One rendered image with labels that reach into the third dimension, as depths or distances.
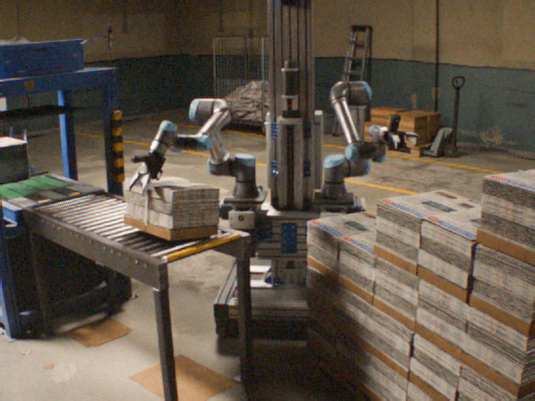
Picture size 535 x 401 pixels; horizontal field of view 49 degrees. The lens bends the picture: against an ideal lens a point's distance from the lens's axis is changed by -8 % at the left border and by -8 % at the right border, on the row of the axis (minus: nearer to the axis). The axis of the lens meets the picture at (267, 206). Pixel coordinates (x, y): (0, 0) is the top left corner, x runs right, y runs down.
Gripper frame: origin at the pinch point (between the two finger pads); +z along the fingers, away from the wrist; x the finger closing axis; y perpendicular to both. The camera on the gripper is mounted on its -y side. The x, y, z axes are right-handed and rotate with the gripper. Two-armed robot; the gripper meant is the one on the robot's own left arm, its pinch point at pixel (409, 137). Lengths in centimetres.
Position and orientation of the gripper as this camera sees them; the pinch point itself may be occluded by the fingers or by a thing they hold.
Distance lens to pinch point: 305.6
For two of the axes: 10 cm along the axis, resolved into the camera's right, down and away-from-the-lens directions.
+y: 1.4, 9.4, 3.1
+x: -9.3, 2.3, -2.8
